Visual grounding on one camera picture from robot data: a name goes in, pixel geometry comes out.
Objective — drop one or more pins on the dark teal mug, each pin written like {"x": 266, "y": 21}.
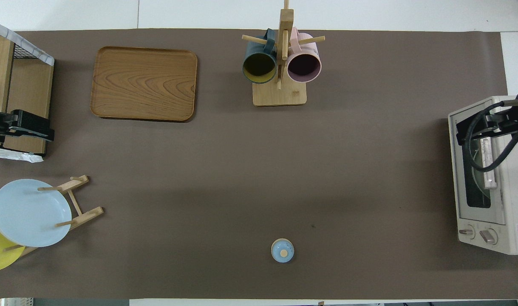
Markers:
{"x": 258, "y": 70}

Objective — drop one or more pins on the brown table mat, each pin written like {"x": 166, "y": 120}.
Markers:
{"x": 284, "y": 170}

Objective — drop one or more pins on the cream toaster oven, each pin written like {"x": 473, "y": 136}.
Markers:
{"x": 511, "y": 204}

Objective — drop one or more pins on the wooden plate rack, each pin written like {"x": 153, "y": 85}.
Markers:
{"x": 78, "y": 212}

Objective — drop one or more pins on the wooden serving tray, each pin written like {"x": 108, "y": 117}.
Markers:
{"x": 144, "y": 83}

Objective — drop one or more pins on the pale green plate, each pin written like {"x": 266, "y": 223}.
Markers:
{"x": 479, "y": 180}

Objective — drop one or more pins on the pink mug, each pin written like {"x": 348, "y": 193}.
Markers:
{"x": 304, "y": 68}

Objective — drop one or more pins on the light blue plate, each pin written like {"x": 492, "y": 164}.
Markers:
{"x": 29, "y": 214}

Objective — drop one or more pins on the wooden mug tree stand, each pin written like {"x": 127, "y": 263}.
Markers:
{"x": 280, "y": 95}

